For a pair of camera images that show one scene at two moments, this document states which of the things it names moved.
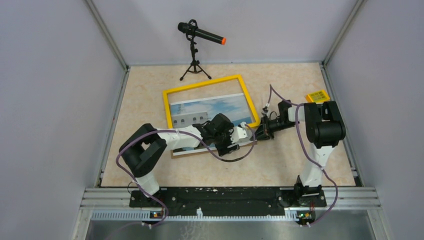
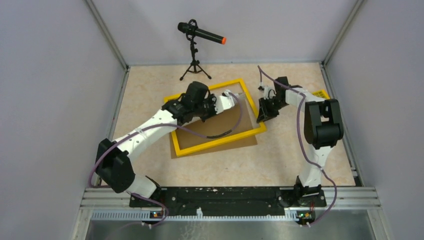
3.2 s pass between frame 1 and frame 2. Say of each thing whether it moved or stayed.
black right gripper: moved
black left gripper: moved
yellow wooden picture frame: moved
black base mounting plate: stayed
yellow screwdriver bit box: stayed
